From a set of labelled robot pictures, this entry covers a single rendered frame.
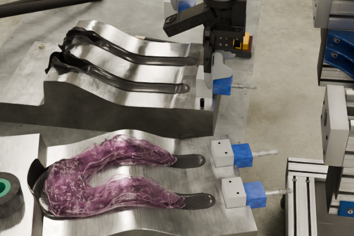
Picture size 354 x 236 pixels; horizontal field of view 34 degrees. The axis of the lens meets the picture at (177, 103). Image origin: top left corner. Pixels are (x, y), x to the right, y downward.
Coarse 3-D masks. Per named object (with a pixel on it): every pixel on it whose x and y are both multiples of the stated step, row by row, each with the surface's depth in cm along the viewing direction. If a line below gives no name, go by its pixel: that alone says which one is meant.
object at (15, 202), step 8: (0, 176) 102; (8, 176) 102; (16, 176) 102; (0, 184) 101; (8, 184) 100; (16, 184) 100; (0, 192) 103; (8, 192) 99; (16, 192) 99; (0, 200) 97; (8, 200) 97; (16, 200) 99; (0, 208) 97; (8, 208) 98; (16, 208) 100; (0, 216) 98
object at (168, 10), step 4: (164, 0) 148; (168, 0) 148; (184, 0) 151; (188, 0) 151; (192, 0) 151; (164, 4) 148; (168, 4) 148; (180, 4) 149; (184, 4) 149; (188, 4) 149; (192, 4) 149; (164, 8) 149; (168, 8) 149; (172, 8) 148; (180, 8) 148; (184, 8) 148; (164, 12) 150; (168, 12) 149; (172, 12) 149; (176, 12) 149; (164, 16) 150; (168, 16) 150
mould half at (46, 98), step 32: (96, 32) 142; (32, 64) 144; (96, 64) 133; (128, 64) 138; (0, 96) 134; (32, 96) 134; (64, 96) 128; (96, 96) 127; (128, 96) 129; (160, 96) 128; (192, 96) 128; (96, 128) 132; (128, 128) 131; (160, 128) 129; (192, 128) 128
